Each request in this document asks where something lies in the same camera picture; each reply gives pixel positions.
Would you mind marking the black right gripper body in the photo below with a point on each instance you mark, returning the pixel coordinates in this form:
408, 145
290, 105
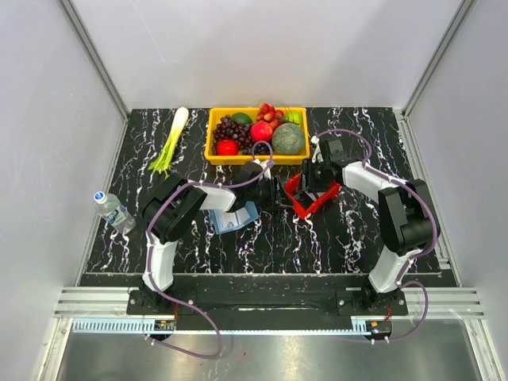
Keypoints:
315, 175

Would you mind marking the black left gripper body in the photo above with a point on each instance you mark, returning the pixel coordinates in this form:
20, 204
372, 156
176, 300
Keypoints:
263, 194

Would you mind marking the red plastic card tray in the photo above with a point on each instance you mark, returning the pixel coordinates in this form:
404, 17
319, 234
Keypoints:
307, 202

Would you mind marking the blue leather card holder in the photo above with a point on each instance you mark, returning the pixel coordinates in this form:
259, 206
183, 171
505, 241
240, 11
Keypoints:
225, 222

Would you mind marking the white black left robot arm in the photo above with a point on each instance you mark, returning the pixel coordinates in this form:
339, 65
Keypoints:
170, 210

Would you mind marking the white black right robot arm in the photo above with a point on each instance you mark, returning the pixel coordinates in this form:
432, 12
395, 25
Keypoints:
407, 221

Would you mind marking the dark blueberry cluster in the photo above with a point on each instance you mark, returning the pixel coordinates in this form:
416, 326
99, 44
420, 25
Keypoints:
261, 149

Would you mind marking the green netted melon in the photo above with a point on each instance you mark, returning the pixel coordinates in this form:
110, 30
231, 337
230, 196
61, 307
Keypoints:
288, 139

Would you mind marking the red tomato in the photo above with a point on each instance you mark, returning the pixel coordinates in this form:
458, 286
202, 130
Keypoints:
227, 147

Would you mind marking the red pomegranate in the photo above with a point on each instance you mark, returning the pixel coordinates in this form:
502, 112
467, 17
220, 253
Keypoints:
261, 131

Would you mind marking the dark purple grape bunch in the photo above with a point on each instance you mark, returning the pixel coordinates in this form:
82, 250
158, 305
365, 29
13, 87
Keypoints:
228, 129

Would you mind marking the dark green avocado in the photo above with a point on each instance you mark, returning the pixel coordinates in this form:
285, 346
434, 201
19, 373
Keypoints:
241, 118

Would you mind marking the red lychee cluster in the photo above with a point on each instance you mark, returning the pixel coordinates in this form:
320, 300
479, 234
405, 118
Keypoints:
267, 112

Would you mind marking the green white celery stalk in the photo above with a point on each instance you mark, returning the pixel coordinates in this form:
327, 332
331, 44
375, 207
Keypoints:
163, 163

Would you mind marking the clear plastic water bottle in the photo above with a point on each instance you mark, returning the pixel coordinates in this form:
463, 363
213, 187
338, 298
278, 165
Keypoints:
116, 215

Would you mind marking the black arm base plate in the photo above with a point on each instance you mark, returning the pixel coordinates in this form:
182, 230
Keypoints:
339, 302

